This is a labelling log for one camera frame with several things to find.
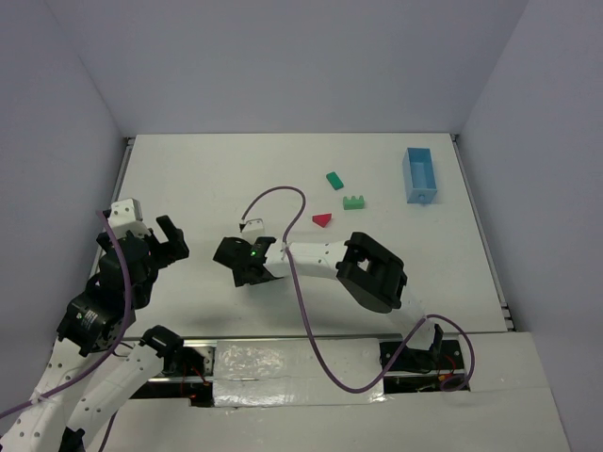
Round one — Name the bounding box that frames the green castle notched block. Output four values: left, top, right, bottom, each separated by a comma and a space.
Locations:
342, 195, 366, 211

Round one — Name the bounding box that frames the blue plastic box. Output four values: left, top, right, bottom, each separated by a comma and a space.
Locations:
402, 148, 437, 204

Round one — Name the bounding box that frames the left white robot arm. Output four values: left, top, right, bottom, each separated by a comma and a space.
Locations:
1, 210, 189, 451

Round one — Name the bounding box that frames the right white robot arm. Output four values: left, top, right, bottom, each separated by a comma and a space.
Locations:
213, 232, 442, 355

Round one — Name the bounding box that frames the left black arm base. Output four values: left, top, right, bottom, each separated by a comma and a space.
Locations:
132, 326, 216, 408

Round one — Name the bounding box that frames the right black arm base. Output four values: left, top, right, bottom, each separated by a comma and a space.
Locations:
389, 325, 464, 377

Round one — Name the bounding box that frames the red triangular prism block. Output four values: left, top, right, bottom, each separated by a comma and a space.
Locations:
312, 213, 333, 228

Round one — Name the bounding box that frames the green rectangular block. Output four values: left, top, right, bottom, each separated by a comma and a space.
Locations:
326, 171, 345, 190

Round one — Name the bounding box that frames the silver tape covered panel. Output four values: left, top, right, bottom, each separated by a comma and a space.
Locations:
213, 338, 385, 408

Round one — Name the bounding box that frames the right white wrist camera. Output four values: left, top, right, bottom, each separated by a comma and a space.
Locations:
239, 218, 265, 235

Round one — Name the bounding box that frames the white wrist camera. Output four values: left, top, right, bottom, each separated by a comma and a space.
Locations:
239, 218, 265, 235
107, 198, 145, 236

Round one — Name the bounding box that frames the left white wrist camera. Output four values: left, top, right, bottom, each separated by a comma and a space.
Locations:
107, 198, 145, 236

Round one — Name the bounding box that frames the aluminium rail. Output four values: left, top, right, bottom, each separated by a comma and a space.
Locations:
182, 333, 402, 344

